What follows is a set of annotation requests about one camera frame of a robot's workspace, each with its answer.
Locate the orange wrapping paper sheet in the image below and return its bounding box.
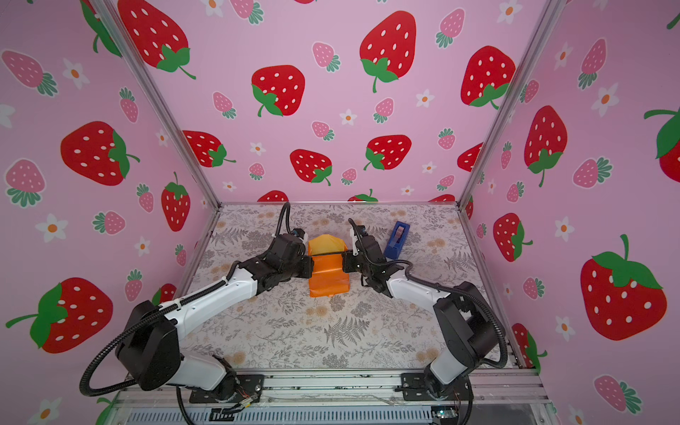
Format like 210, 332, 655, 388
308, 235, 351, 298

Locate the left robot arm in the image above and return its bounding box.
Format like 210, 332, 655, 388
116, 228, 313, 401

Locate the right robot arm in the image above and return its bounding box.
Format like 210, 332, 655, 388
343, 219, 508, 398

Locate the blue tape dispenser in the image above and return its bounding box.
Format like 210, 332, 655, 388
384, 221, 410, 260

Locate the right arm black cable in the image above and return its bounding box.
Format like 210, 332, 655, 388
347, 219, 510, 425

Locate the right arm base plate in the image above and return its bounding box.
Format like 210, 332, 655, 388
395, 373, 474, 402

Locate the aluminium front frame rail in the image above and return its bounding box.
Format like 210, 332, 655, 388
105, 369, 559, 424

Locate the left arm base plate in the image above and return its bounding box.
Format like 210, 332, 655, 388
189, 374, 265, 405

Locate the left aluminium corner post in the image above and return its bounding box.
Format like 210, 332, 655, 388
92, 0, 221, 211

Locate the aluminium corner post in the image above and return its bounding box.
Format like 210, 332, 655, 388
92, 0, 221, 211
458, 0, 570, 209

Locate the right aluminium corner post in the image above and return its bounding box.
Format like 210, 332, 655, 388
458, 0, 570, 209

